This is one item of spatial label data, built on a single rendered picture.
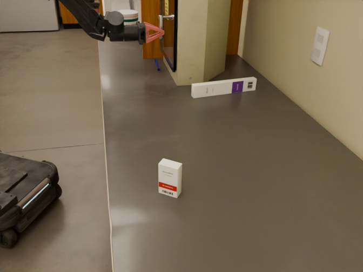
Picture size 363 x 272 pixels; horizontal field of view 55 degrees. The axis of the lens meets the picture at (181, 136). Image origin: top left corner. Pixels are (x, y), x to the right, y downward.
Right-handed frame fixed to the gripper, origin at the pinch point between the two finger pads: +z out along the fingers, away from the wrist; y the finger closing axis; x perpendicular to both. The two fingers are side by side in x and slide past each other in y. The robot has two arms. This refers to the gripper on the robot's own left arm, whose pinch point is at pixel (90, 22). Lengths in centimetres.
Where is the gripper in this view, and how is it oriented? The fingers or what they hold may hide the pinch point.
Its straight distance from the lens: 177.2
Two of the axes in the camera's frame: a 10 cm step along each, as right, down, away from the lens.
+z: -0.2, 8.7, 5.0
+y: 9.8, -0.9, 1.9
